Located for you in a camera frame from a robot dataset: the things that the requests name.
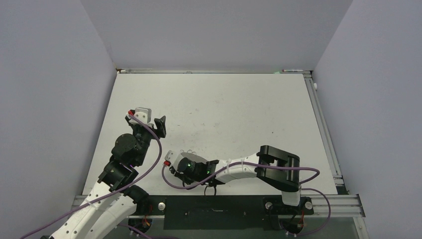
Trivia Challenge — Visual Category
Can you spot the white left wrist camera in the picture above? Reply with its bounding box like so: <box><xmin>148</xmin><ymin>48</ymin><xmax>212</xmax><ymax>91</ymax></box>
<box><xmin>125</xmin><ymin>107</ymin><xmax>153</xmax><ymax>127</ymax></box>

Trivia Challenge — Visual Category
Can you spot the aluminium frame rail back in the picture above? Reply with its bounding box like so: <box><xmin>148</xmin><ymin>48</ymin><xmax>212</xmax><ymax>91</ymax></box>
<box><xmin>117</xmin><ymin>69</ymin><xmax>312</xmax><ymax>75</ymax></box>

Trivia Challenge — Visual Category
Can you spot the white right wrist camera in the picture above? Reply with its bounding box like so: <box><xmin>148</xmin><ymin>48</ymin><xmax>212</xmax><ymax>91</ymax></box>
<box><xmin>164</xmin><ymin>150</ymin><xmax>178</xmax><ymax>167</ymax></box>

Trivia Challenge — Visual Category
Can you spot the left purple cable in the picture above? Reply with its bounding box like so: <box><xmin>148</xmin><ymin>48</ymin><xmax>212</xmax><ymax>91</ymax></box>
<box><xmin>19</xmin><ymin>114</ymin><xmax>163</xmax><ymax>239</ymax></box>

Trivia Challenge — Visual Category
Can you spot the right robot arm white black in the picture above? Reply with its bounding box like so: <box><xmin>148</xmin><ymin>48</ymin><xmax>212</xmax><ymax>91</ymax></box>
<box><xmin>165</xmin><ymin>145</ymin><xmax>301</xmax><ymax>213</ymax></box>

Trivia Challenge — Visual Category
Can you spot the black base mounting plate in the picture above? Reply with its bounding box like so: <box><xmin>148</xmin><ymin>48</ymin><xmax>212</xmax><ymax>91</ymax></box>
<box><xmin>128</xmin><ymin>195</ymin><xmax>314</xmax><ymax>232</ymax></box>

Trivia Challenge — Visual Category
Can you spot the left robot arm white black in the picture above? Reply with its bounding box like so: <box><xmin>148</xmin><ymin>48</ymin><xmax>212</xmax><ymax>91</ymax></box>
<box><xmin>49</xmin><ymin>109</ymin><xmax>166</xmax><ymax>239</ymax></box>

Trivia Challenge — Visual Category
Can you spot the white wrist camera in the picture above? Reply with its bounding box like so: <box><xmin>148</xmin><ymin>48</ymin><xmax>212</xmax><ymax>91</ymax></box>
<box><xmin>125</xmin><ymin>107</ymin><xmax>153</xmax><ymax>127</ymax></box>
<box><xmin>164</xmin><ymin>150</ymin><xmax>178</xmax><ymax>167</ymax></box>

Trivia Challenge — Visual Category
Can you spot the aluminium frame rail right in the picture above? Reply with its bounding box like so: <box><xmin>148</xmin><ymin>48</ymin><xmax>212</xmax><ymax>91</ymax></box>
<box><xmin>303</xmin><ymin>71</ymin><xmax>342</xmax><ymax>179</ymax></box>

